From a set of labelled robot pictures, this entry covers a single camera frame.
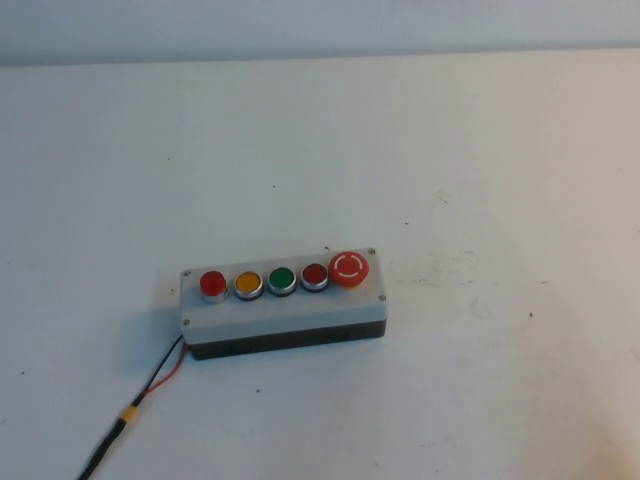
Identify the flat red push button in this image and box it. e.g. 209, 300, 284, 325
299, 262, 331, 295

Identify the red emergency stop mushroom button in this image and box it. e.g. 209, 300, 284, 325
328, 251, 372, 290

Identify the green push button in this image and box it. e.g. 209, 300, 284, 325
265, 266, 298, 298

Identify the yellow push button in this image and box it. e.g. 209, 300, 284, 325
233, 270, 265, 303

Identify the grey control box black base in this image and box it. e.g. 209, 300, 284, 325
179, 248, 390, 362

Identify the red indicator lamp chrome ring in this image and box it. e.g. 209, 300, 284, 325
198, 270, 231, 305

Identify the thin red wire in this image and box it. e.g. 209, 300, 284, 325
133, 341, 192, 407

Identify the thin black wire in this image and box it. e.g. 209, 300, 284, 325
130, 335, 186, 406

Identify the black sheathed cable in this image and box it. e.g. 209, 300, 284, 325
74, 416, 127, 480

